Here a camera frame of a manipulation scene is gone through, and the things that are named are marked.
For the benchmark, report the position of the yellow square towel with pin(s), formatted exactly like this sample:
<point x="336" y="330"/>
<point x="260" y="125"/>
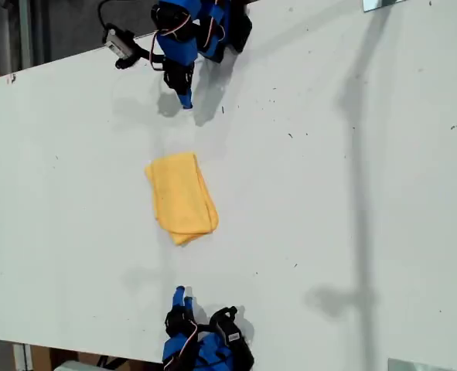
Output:
<point x="181" y="197"/>

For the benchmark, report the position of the black camera stalk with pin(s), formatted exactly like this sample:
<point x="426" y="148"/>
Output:
<point x="207" y="327"/>
<point x="143" y="50"/>

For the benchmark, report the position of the black camera box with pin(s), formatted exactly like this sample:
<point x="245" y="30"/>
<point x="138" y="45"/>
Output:
<point x="116" y="44"/>
<point x="232" y="332"/>

